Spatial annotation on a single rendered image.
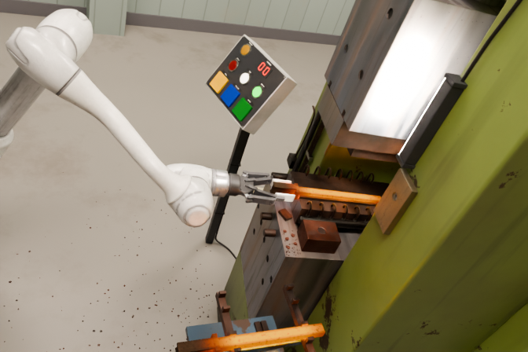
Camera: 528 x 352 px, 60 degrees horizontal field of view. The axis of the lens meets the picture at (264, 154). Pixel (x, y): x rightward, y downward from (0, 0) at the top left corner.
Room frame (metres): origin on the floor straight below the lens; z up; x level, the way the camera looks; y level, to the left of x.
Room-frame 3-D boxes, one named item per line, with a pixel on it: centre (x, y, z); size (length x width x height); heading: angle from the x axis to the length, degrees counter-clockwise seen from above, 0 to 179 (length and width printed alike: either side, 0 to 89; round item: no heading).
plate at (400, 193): (1.01, -0.38, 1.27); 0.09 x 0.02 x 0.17; 21
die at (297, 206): (1.33, -0.34, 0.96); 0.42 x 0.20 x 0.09; 111
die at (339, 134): (1.33, -0.34, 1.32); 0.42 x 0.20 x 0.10; 111
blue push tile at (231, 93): (1.66, 0.22, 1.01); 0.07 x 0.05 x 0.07; 46
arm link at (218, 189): (1.13, 0.11, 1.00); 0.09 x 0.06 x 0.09; 21
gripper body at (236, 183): (1.16, 0.04, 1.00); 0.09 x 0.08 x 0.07; 111
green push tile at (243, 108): (1.59, 0.15, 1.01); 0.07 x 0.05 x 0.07; 46
